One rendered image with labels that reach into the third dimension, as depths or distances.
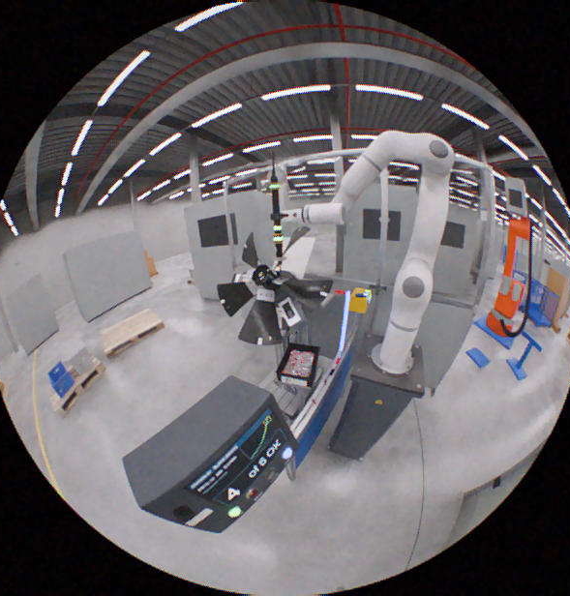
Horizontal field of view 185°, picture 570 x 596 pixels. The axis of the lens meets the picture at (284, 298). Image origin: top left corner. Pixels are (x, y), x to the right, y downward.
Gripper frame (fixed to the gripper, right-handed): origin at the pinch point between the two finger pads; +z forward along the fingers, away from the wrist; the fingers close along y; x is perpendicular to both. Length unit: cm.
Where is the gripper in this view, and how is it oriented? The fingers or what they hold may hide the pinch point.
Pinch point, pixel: (277, 217)
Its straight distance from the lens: 84.7
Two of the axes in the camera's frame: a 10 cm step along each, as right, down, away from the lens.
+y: 5.6, -3.8, 7.4
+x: -0.6, -9.1, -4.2
